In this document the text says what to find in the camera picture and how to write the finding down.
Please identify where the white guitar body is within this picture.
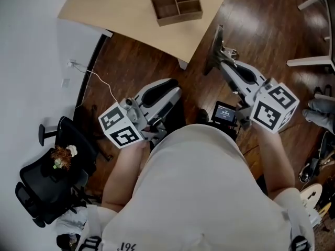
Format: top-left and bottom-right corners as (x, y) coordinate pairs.
(299, 182), (323, 209)

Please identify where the brown compartment organizer box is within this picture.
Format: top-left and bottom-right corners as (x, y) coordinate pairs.
(147, 0), (204, 27)

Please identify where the small black screen device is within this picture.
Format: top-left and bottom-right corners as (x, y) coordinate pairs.
(211, 101), (238, 127)

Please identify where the white cable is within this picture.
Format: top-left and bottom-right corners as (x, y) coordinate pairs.
(70, 63), (119, 105)

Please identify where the person's white shirt torso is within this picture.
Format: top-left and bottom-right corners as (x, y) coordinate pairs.
(100, 123), (315, 251)

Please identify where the dried flower bouquet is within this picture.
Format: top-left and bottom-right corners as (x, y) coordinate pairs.
(50, 144), (79, 170)

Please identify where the person's right forearm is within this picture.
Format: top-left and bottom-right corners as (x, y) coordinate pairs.
(250, 128), (297, 199)

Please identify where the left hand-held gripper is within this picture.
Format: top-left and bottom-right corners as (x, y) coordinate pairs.
(98, 78), (183, 149)

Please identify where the person's left forearm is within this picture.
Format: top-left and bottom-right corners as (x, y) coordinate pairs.
(100, 139), (153, 212)

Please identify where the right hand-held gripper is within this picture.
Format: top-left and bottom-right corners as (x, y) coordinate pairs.
(219, 45), (300, 134)

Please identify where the person's dark shoe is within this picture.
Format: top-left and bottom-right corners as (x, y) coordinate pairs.
(196, 108), (210, 126)

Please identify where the black office chair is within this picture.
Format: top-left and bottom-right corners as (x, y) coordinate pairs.
(15, 116), (114, 229)

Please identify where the white desk frame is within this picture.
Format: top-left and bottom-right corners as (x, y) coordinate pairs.
(286, 0), (335, 74)

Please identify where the light wooden table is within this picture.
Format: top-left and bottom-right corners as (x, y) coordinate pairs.
(57, 0), (235, 71)

